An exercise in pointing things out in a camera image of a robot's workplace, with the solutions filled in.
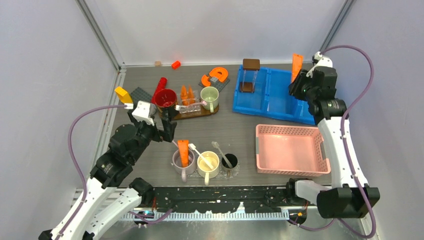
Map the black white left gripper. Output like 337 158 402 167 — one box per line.
129 109 177 162

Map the clear glass toothbrush holder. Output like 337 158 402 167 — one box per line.
177 90 202 116

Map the lilac translucent mug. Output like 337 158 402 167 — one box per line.
171 149 197 183

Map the beige grey toothbrush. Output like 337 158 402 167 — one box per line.
211 141 233 169

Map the cream yellow mug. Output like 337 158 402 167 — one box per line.
197 151 220 186

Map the light green mug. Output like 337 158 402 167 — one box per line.
200 86 220 113

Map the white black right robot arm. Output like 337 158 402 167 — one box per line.
285 51 380 219

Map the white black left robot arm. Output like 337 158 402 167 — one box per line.
38 101 177 240

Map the brown oval wooden tray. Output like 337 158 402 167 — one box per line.
172 105 219 121

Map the red glitter toy microphone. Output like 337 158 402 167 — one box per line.
151 77 168 104

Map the dark grey studded baseplate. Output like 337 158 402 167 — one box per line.
130 87 153 105

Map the blue plastic organizer bin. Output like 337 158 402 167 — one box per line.
232 66 315 125

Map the yellow toy block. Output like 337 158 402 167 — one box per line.
114 86 133 104

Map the small red block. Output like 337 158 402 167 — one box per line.
171 60 181 70

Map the clear holder with brown lid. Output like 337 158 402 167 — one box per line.
239 58 261 93

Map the pink plastic basket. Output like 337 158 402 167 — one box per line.
255 124 331 177

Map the grey baseplate with orange track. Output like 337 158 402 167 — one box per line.
199 66 230 92

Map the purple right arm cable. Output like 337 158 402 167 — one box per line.
288 45 378 239

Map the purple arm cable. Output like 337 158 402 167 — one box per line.
288 45 378 239
52 102 133 240

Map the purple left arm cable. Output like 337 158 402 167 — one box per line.
52 102 133 240

